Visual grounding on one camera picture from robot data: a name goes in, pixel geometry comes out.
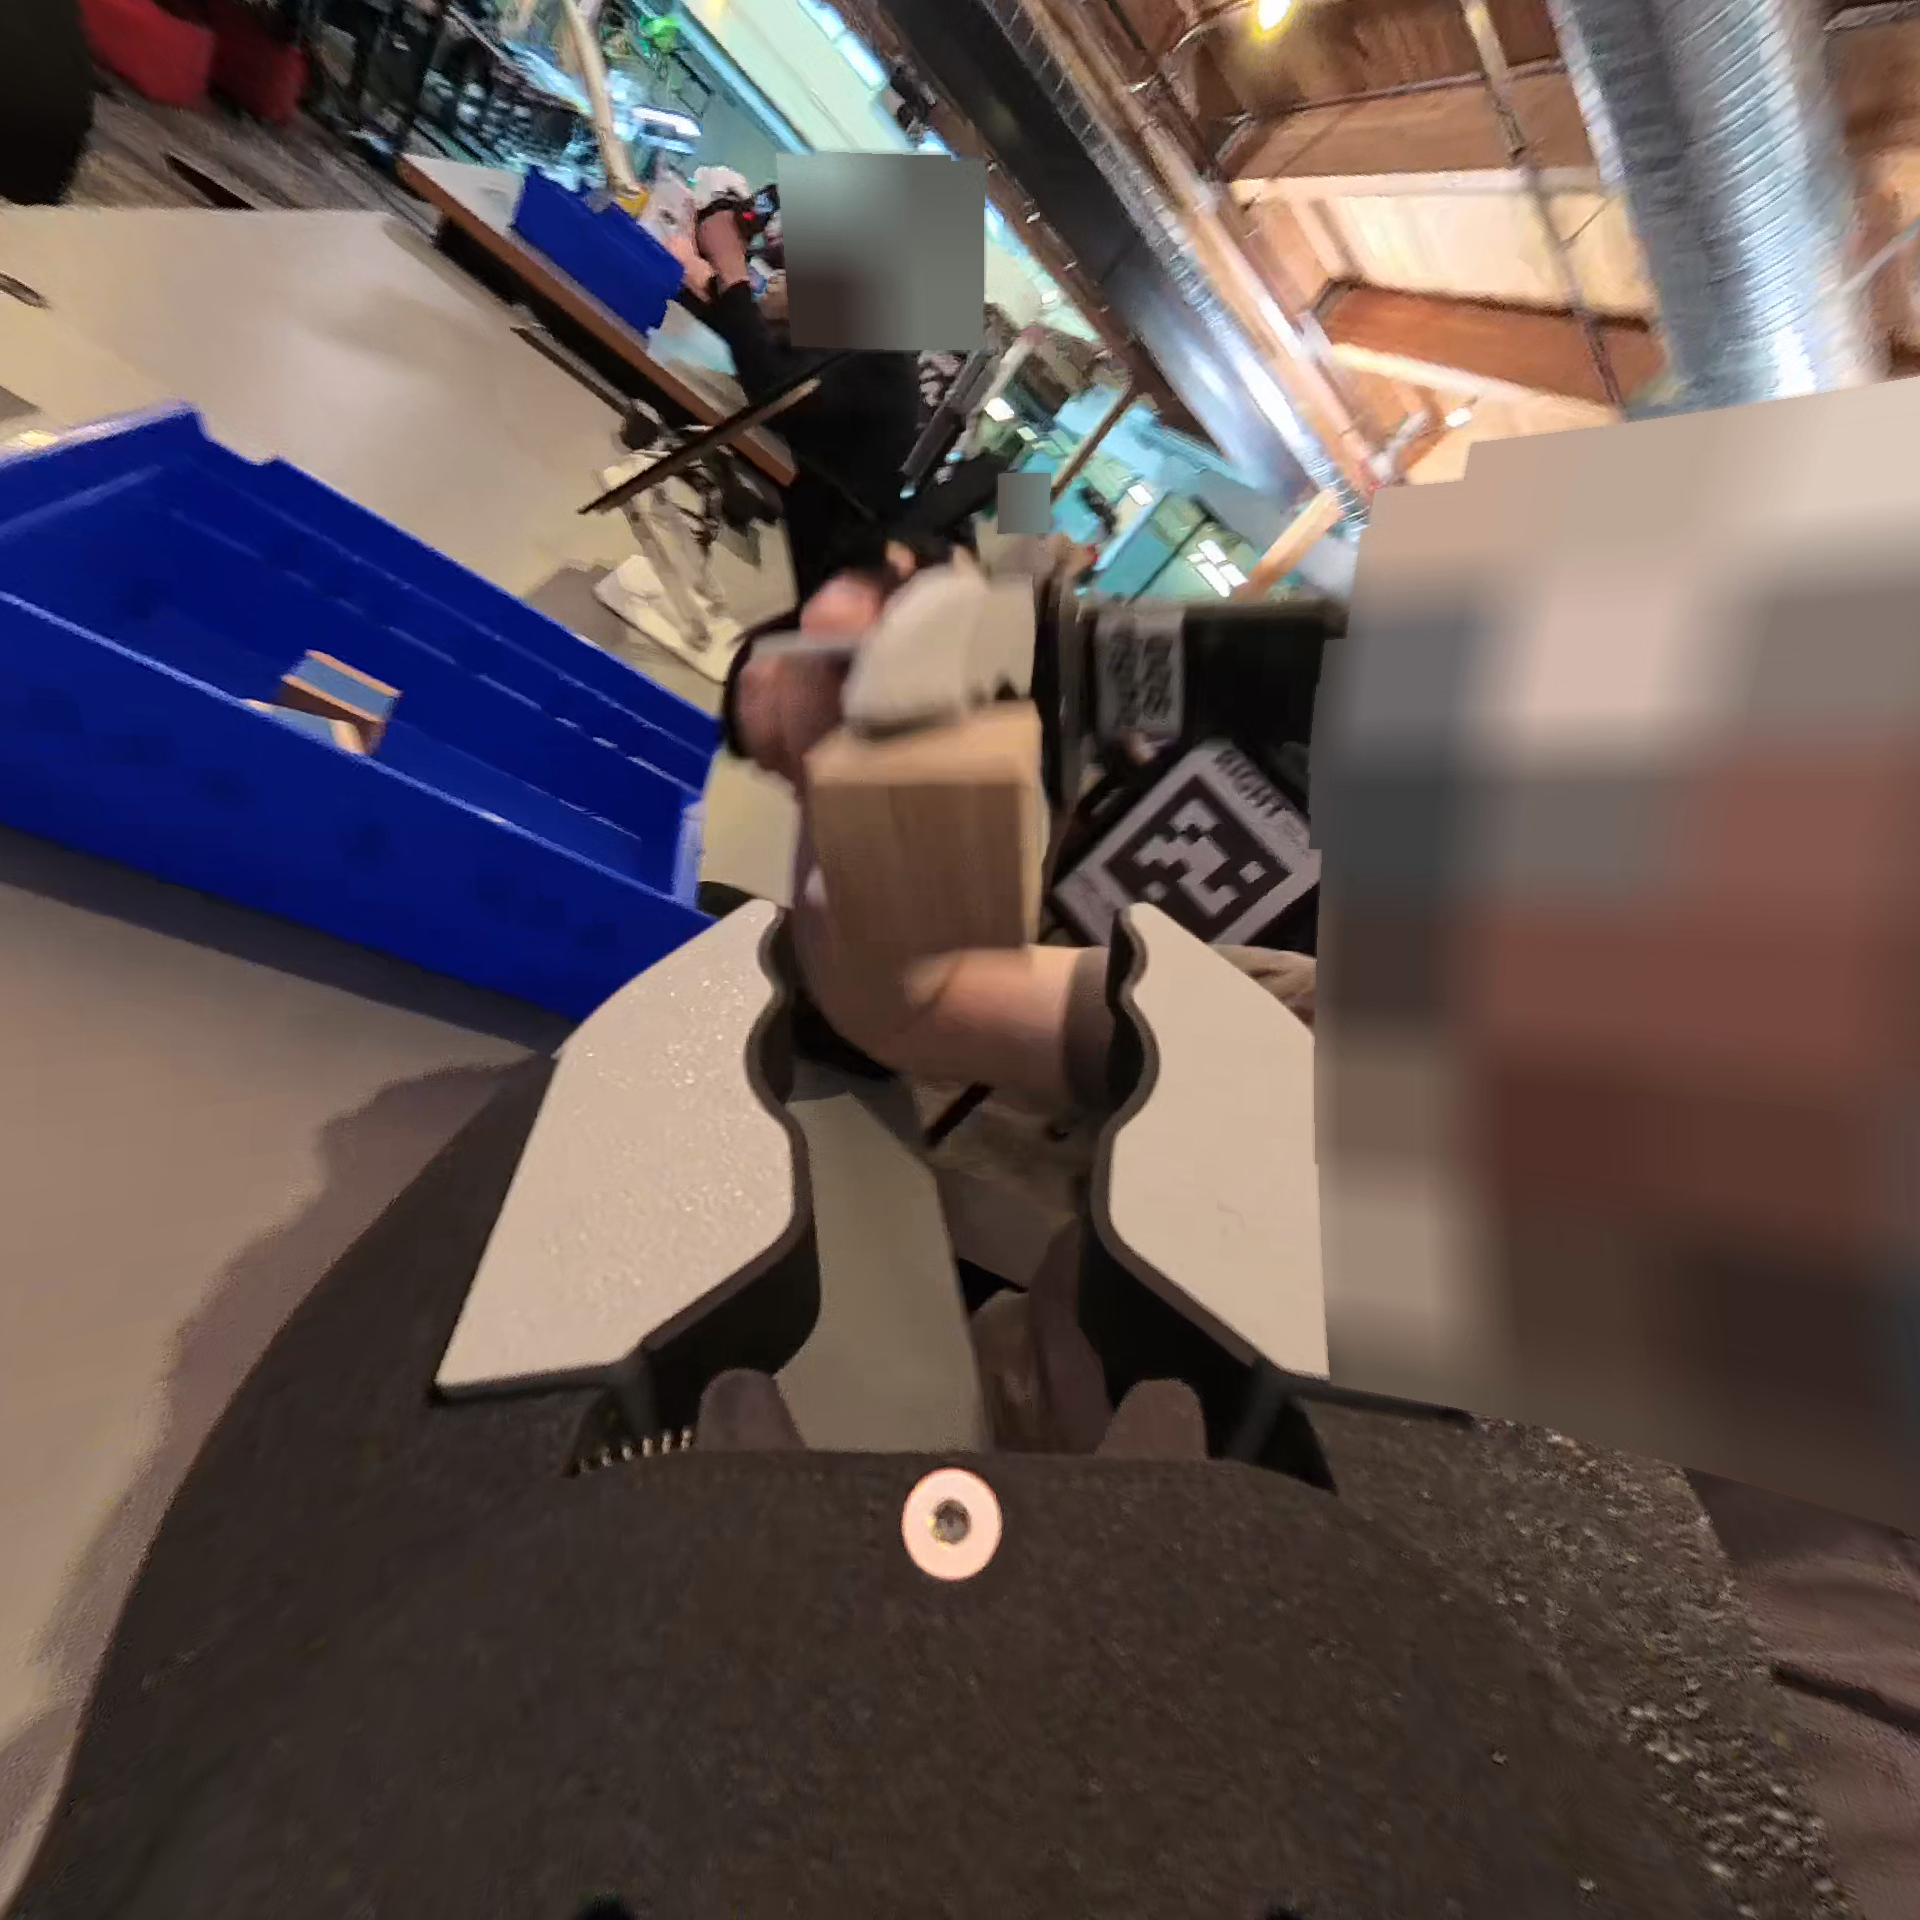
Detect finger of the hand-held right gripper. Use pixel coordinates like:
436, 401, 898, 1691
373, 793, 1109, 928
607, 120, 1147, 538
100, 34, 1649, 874
971, 577, 1040, 711
844, 567, 991, 740

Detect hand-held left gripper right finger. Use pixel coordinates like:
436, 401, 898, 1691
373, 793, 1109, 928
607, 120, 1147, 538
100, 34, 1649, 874
1076, 904, 1333, 1451

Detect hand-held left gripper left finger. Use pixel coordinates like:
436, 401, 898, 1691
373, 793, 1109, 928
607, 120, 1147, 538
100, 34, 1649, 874
433, 902, 826, 1466

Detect blue-striped wooden cube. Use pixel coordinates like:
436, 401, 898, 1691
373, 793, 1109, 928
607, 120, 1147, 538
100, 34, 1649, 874
275, 651, 404, 760
808, 703, 1047, 966

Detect blue plastic bin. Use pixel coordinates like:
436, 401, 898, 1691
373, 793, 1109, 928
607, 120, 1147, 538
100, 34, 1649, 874
511, 162, 688, 327
0, 404, 724, 1024

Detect person's right forearm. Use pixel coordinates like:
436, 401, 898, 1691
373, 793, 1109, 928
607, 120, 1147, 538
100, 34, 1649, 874
787, 816, 1115, 1120

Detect person's right hand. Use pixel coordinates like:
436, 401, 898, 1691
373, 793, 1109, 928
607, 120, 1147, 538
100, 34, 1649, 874
727, 577, 905, 784

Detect wooden-edged work table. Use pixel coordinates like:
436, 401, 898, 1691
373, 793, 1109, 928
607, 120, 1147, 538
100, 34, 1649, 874
395, 151, 800, 484

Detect person's dark trousers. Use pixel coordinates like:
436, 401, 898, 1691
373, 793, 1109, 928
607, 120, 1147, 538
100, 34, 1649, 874
1687, 1463, 1920, 1920

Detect silver ventilation duct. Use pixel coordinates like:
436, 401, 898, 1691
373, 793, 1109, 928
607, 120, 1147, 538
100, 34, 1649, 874
1549, 0, 1882, 409

